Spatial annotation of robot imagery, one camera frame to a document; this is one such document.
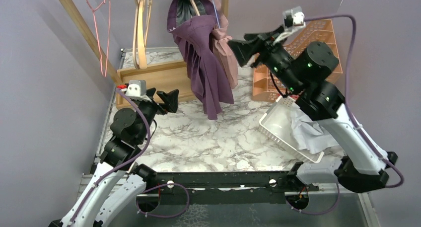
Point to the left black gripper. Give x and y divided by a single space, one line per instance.
171 98

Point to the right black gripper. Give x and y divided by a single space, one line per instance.
244 49

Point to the pink pleated skirt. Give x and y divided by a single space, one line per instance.
221 49

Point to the blue wire hanger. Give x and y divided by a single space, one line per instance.
216 13

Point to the purple garment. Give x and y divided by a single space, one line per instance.
192 35

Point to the wooden hanger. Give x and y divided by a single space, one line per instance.
192 1
143 10

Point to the white garment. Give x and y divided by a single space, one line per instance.
309 135

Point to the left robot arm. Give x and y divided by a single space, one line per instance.
98 205

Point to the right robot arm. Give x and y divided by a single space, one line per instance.
363 168

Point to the wooden clothes rack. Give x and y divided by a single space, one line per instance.
164 76

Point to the orange plastic file organizer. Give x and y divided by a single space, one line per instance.
264 89

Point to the white laundry basket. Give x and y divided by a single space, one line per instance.
276 124

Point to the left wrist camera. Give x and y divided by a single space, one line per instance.
136 90

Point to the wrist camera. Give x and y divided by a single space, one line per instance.
293 19
136 90

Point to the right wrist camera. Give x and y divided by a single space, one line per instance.
293 19

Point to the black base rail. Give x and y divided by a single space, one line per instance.
232 187

